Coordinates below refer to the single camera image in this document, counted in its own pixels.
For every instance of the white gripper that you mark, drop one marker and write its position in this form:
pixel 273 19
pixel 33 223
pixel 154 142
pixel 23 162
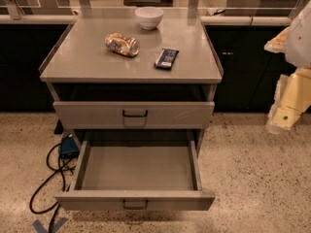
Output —
pixel 299 41

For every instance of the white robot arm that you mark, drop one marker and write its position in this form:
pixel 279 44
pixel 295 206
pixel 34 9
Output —
pixel 298 51

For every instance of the grey drawer cabinet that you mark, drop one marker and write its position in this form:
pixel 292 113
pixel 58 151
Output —
pixel 84 70

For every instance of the open grey middle drawer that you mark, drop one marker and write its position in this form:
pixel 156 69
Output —
pixel 165 173

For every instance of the closed grey top drawer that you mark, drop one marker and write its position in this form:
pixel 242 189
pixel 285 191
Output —
pixel 139 115

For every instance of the white ceramic bowl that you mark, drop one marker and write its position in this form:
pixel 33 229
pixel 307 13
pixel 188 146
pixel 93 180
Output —
pixel 149 17

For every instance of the crushed gold soda can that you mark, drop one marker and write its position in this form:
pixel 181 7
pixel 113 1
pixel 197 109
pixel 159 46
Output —
pixel 120 44

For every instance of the blue power box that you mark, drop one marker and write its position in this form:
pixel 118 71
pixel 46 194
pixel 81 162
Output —
pixel 68 148

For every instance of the black middle drawer handle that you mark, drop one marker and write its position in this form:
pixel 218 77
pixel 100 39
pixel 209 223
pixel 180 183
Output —
pixel 135 205

